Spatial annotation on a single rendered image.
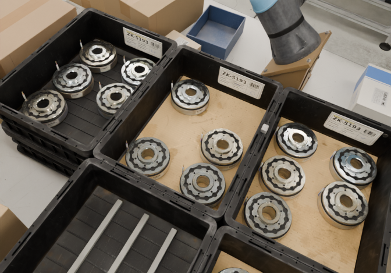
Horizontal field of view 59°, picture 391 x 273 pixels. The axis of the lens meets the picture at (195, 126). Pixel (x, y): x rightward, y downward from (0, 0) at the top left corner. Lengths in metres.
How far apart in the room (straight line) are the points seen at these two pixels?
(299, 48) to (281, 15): 0.11
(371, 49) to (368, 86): 1.56
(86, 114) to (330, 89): 0.81
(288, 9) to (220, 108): 0.34
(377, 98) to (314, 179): 0.41
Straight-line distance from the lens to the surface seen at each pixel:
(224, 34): 1.36
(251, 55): 1.29
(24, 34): 1.15
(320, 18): 2.85
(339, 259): 0.83
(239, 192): 0.71
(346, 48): 2.67
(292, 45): 1.06
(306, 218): 0.83
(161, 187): 0.69
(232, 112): 0.93
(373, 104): 1.16
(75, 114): 0.94
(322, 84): 1.28
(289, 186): 0.81
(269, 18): 1.05
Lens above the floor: 1.55
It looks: 54 degrees down
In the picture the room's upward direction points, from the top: 7 degrees clockwise
